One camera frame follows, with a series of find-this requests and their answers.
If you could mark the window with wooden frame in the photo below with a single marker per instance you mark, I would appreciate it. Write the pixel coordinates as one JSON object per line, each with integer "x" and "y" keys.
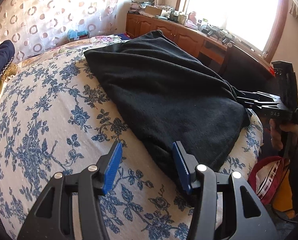
{"x": 258, "y": 24}

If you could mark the person's right hand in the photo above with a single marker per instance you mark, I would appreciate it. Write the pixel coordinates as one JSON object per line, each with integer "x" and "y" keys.
{"x": 280, "y": 131}

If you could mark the colourful floral bed cover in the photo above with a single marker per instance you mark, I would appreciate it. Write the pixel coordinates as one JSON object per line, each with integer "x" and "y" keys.
{"x": 94, "y": 42}

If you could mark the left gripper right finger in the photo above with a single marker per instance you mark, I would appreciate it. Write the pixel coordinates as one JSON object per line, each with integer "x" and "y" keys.
{"x": 226, "y": 205}

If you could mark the light blue box on bed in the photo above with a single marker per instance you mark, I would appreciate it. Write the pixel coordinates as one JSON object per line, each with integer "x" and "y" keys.
{"x": 74, "y": 35}

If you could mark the red and white bag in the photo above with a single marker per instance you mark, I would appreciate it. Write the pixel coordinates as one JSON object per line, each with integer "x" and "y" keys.
{"x": 266, "y": 176}

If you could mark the wooden sideboard cabinet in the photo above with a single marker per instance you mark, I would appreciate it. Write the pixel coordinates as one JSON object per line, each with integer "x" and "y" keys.
{"x": 189, "y": 40}

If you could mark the black printed t-shirt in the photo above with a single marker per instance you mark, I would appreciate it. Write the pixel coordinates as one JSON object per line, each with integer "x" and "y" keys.
{"x": 165, "y": 95}

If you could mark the cardboard box on sideboard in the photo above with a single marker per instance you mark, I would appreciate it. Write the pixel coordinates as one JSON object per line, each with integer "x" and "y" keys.
{"x": 151, "y": 10}

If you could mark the white circle-pattern curtain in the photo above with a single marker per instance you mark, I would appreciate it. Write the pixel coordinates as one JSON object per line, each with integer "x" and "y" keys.
{"x": 35, "y": 26}

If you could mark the navy blue blanket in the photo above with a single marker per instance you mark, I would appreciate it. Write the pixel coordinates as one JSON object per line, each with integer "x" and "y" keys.
{"x": 123, "y": 36}

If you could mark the mustard yellow folded garment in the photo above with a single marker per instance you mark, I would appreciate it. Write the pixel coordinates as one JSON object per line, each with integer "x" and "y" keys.
{"x": 6, "y": 80}

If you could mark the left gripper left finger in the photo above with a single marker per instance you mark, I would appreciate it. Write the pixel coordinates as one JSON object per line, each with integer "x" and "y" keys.
{"x": 51, "y": 217}

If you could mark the blue floral white bedsheet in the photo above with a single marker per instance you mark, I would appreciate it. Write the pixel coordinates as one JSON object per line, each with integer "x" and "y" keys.
{"x": 56, "y": 117}

